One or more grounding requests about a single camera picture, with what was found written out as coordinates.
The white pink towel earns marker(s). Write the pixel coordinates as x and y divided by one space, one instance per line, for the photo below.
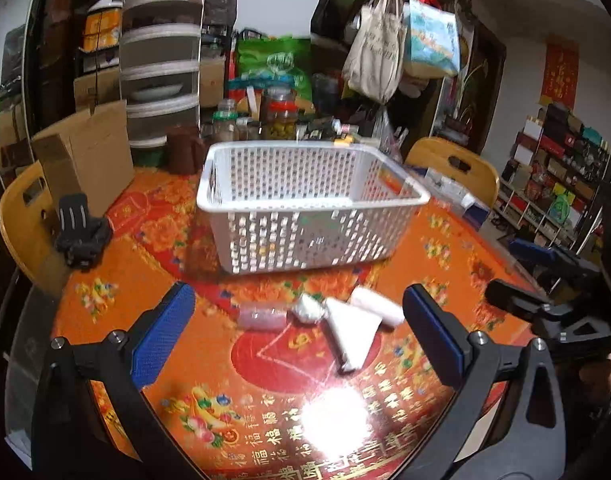
391 314

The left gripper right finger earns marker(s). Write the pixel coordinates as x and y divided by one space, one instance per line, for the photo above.
527 438

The brown cylindrical container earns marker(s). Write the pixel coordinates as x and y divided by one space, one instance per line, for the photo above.
186 150

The goods display shelf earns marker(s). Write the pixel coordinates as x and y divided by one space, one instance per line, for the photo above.
549 184

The green snack packet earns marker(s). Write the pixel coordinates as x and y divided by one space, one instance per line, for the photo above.
316 219

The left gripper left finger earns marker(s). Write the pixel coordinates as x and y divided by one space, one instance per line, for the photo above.
69 438

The white tiered storage rack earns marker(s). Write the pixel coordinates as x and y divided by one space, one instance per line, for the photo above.
159 68

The white perforated plastic basket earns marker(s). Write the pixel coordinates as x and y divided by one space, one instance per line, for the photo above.
253 192

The right wooden chair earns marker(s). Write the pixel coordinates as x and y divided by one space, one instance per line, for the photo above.
457 163

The left wooden chair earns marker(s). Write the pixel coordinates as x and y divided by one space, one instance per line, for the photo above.
29 225

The person's right hand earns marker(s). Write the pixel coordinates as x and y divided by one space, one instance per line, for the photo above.
596 380

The blue illustrated tote bag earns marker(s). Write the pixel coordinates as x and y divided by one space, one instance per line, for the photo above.
432 44

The green shopping bag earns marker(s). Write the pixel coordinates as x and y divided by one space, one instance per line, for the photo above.
277 58

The beige canvas tote bag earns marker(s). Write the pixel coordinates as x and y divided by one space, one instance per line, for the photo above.
374 64

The white triangular cloth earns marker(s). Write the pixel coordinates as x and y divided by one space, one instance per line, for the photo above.
354 330

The green-lid glass jar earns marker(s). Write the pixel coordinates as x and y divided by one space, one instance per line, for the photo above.
225 126

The open cardboard box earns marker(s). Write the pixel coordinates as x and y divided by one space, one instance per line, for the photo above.
87 153

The red-lid pickle jar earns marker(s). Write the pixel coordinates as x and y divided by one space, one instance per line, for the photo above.
280 114

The red wall poster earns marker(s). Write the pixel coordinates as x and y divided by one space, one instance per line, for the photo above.
561 74

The small white ball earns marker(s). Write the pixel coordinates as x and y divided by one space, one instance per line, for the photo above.
308 311

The wooden chair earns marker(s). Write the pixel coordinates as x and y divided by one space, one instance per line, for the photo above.
29 225
457 163

